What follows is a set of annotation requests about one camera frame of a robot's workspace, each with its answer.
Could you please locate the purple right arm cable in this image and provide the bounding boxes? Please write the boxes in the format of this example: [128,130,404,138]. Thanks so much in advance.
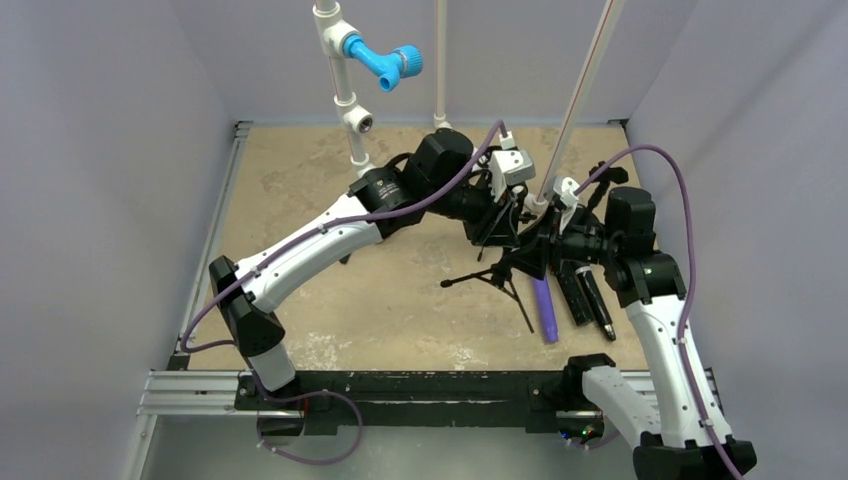
[572,144,747,480]

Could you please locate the white PVC pipe frame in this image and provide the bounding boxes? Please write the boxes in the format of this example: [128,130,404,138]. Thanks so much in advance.
[311,0,627,217]

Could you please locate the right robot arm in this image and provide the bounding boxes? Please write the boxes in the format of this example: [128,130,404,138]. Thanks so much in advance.
[499,187,757,479]

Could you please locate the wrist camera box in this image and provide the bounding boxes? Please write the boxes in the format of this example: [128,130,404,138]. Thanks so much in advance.
[488,131,536,200]
[550,175,580,234]

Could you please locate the small black tripod stand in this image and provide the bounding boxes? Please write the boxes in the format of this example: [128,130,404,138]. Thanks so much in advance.
[439,261,535,334]

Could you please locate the black tripod stand with shockmount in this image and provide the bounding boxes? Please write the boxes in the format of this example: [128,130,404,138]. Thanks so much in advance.
[475,191,523,262]

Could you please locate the black speckled condenser microphone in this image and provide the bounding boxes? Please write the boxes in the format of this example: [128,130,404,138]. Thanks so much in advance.
[555,262,594,326]

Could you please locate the purple microphone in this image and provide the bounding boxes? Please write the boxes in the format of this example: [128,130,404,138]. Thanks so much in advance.
[532,278,559,344]

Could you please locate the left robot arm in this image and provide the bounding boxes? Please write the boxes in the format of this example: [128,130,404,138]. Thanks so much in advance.
[209,128,535,409]

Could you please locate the black round-base microphone stand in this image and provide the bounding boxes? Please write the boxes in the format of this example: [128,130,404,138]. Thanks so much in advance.
[587,166,629,210]

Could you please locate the blue plastic faucet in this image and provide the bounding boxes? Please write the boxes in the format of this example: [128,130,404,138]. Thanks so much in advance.
[342,34,423,92]

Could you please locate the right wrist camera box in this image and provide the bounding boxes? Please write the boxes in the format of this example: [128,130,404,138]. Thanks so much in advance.
[550,175,580,234]

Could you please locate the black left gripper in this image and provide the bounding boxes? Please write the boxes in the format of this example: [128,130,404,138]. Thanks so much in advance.
[427,170,521,248]

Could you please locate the small dark grey microphone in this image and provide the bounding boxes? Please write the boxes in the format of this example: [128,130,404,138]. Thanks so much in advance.
[575,264,617,342]

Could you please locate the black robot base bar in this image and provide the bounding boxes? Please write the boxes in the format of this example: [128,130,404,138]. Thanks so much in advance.
[233,349,627,445]

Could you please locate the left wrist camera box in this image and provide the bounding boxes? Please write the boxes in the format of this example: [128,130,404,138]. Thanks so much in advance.
[488,131,536,200]

